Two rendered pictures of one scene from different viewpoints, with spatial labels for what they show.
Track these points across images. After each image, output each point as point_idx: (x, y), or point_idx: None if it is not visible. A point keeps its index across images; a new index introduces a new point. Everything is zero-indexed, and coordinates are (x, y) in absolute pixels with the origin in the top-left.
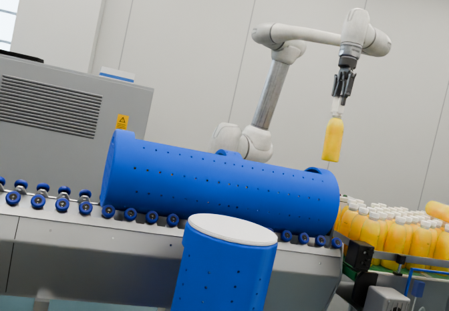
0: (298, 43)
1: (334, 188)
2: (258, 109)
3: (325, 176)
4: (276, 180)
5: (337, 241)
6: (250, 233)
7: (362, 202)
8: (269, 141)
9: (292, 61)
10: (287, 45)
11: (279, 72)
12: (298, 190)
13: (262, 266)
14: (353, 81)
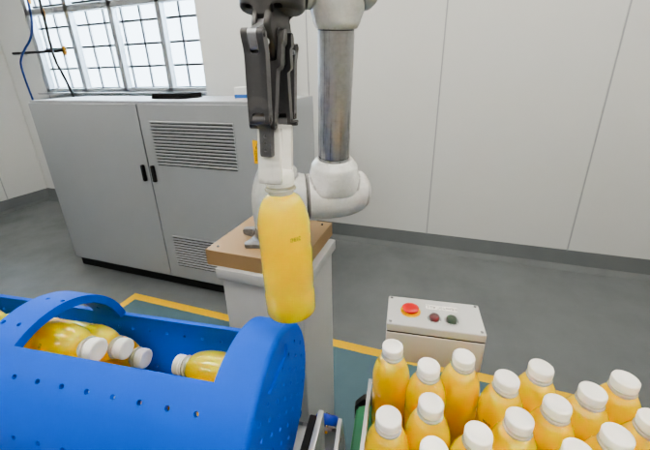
0: None
1: (225, 445)
2: (318, 129)
3: (215, 394)
4: (57, 416)
5: None
6: None
7: (467, 366)
8: (349, 181)
9: (346, 20)
10: None
11: (328, 52)
12: (114, 448)
13: None
14: (261, 64)
